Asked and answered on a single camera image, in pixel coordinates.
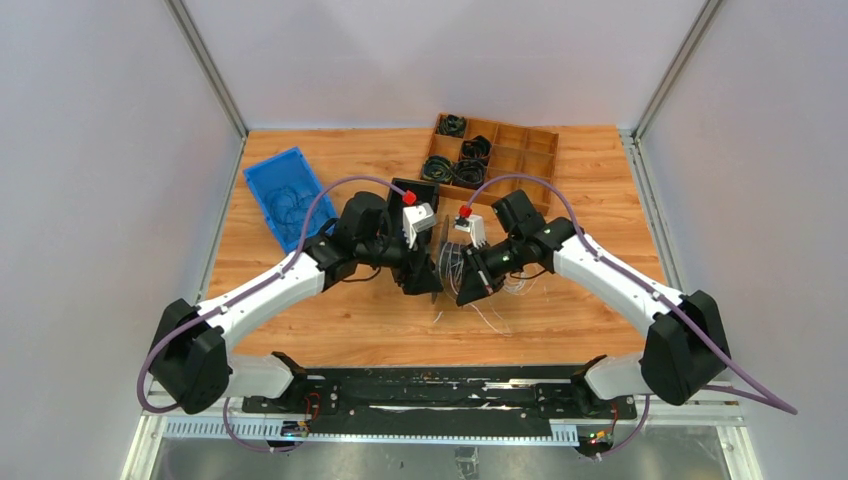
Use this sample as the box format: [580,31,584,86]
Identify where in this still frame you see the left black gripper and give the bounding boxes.
[357,225,445,296]

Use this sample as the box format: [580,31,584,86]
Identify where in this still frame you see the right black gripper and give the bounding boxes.
[457,234,525,307]

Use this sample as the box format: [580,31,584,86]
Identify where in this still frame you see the white thin wire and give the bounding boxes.
[431,245,551,337]

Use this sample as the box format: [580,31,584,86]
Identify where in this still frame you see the black cable spool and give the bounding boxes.
[430,215,463,305]

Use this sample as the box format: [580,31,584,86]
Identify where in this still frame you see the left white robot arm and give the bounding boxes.
[141,191,443,414]

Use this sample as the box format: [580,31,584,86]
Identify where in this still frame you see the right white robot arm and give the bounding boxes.
[455,190,730,417]

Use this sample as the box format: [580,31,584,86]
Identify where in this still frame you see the black plastic bin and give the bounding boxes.
[386,177,440,227]

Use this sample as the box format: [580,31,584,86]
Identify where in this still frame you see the wooden compartment tray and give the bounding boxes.
[418,113,560,213]

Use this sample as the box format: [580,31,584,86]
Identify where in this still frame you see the blue plastic bin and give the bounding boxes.
[243,147,323,254]

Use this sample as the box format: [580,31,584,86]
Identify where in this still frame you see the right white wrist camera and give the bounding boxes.
[454,214,487,248]

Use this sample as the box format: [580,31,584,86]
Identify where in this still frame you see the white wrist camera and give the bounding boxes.
[401,203,436,250]
[454,214,487,248]

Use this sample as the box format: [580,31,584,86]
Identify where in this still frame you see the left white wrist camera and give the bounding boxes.
[401,203,436,250]

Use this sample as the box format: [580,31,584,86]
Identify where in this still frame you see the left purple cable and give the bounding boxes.
[136,174,419,454]

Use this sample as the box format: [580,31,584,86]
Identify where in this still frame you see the purple cable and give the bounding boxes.
[136,174,419,454]
[458,173,799,460]

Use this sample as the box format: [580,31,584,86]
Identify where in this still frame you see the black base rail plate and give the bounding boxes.
[241,365,637,438]

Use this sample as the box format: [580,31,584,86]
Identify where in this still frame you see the thin wires in blue bin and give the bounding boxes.
[263,185,326,237]

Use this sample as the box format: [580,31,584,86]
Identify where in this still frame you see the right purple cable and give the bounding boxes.
[458,173,799,460]

